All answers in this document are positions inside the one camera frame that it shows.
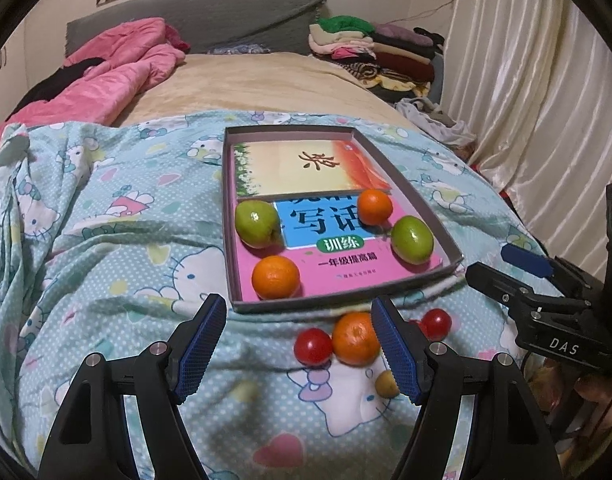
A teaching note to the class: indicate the beige and orange book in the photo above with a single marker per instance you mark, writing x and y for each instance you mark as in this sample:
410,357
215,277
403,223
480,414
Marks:
276,165

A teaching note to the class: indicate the pile of folded clothes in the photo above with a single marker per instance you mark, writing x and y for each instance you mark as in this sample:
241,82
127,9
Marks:
386,55

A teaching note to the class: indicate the beige blanket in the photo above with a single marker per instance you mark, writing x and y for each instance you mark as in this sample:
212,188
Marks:
266,85

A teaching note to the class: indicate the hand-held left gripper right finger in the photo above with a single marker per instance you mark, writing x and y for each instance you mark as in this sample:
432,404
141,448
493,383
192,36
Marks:
393,350

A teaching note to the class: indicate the pink quilt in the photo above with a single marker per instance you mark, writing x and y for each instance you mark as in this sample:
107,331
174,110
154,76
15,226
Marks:
111,75

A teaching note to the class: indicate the pink and blue book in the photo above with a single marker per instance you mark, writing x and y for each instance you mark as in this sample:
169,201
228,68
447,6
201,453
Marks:
336,266

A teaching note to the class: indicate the shallow grey cardboard box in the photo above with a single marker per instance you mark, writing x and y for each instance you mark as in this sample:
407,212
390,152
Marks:
336,305

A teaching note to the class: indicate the orange mandarin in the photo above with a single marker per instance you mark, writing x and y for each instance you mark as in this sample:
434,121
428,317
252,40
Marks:
375,207
276,276
355,338

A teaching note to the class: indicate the cream satin curtain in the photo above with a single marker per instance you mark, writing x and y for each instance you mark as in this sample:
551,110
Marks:
536,100

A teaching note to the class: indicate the blue cartoon printed bedsheet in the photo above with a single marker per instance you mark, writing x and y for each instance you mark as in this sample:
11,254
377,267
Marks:
111,260

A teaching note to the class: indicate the small brown round fruit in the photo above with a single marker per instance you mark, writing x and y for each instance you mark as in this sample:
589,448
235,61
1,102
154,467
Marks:
387,383

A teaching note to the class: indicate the person's right hand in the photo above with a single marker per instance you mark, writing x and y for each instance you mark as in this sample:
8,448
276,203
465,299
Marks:
598,391

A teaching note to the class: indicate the red cherry tomato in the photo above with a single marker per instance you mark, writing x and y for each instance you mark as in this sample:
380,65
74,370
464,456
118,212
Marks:
436,322
313,346

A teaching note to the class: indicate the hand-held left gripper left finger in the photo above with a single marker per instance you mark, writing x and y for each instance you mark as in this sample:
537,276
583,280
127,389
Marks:
203,345

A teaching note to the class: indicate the dark patterned pillow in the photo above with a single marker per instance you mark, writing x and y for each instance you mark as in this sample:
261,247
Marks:
236,49

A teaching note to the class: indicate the white crumpled garment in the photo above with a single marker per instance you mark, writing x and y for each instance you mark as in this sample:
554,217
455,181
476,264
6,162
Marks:
436,117

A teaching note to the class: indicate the grey headboard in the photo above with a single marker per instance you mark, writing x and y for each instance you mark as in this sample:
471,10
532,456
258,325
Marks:
226,20

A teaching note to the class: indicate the small green apple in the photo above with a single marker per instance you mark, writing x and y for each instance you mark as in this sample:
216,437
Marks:
257,223

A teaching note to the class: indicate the large green apple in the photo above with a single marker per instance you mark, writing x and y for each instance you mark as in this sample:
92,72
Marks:
411,239

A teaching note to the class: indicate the black garment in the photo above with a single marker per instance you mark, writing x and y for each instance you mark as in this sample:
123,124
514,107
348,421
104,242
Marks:
56,82

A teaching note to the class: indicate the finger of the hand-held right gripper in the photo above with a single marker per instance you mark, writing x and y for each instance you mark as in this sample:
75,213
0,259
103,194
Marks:
496,285
523,255

